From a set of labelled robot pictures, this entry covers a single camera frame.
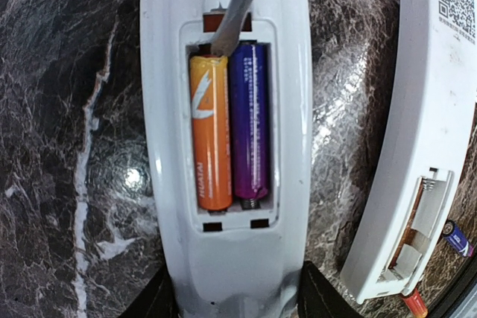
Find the yellow handled screwdriver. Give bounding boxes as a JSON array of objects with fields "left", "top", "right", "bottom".
[{"left": 210, "top": 0, "right": 253, "bottom": 57}]

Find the red blue battery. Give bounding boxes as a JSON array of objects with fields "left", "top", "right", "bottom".
[{"left": 400, "top": 288, "right": 429, "bottom": 318}]

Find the white remote with barcode label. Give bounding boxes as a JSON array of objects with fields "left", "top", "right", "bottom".
[{"left": 139, "top": 0, "right": 312, "bottom": 317}]

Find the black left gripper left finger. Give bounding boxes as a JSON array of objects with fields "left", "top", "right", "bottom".
[{"left": 122, "top": 269, "right": 175, "bottom": 318}]

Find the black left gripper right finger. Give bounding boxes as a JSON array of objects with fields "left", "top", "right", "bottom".
[{"left": 297, "top": 261, "right": 363, "bottom": 318}]

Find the white button remote control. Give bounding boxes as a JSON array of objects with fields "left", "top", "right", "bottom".
[{"left": 341, "top": 0, "right": 476, "bottom": 304}]

